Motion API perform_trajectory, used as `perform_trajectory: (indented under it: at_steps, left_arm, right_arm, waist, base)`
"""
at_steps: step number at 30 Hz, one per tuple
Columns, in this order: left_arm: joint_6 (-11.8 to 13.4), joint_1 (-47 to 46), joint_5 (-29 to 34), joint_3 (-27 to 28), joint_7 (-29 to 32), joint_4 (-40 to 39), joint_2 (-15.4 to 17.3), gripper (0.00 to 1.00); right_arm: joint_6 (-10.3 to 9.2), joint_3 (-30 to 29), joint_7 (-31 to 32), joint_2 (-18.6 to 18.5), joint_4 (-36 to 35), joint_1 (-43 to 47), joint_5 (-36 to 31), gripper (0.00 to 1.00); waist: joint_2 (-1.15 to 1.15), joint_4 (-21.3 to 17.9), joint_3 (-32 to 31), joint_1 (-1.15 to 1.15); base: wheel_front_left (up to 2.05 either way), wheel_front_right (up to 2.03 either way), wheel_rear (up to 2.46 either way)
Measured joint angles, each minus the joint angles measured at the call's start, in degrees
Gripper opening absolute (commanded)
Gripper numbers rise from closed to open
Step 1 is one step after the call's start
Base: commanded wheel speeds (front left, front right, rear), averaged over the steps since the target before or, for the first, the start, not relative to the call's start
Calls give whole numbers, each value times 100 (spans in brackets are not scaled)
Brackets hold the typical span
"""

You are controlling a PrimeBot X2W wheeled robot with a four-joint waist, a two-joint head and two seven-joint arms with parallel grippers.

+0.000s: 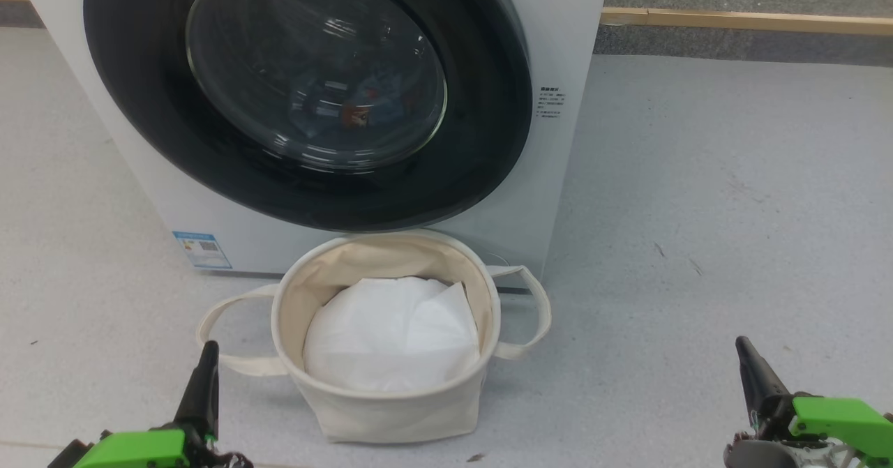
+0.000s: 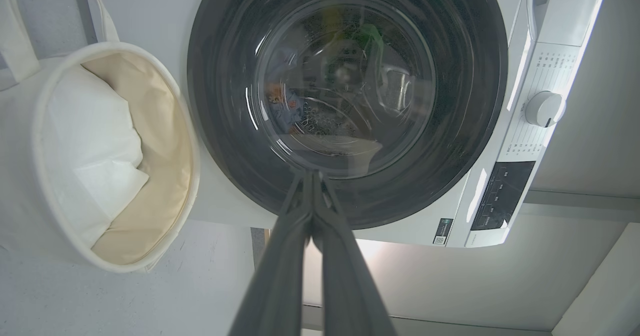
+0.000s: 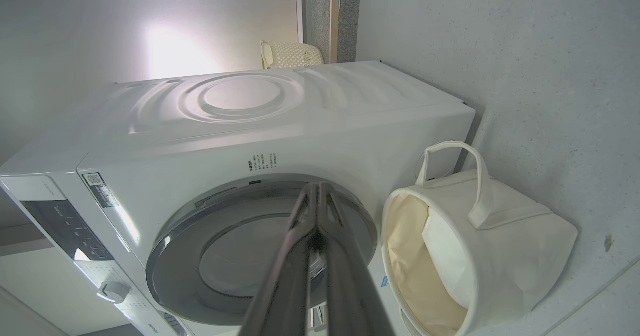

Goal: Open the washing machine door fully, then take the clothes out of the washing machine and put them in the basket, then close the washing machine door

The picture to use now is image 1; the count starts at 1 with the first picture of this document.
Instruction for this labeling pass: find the white front-load washing machine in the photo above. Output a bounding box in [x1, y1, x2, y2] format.
[10, 0, 613, 291]

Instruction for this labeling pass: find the white padding cloth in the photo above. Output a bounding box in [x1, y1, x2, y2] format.
[303, 276, 481, 393]

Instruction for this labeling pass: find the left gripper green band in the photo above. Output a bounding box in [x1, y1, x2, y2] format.
[70, 340, 253, 468]

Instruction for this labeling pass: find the small printed text label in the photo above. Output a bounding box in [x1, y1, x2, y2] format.
[536, 86, 567, 121]

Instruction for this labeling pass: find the cream canvas laundry basket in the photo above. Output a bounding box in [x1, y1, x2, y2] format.
[196, 229, 552, 445]

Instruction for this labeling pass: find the blue energy label sticker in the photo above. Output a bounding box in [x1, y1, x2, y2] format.
[172, 230, 232, 270]

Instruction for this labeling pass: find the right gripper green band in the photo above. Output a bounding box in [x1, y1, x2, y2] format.
[724, 336, 893, 468]

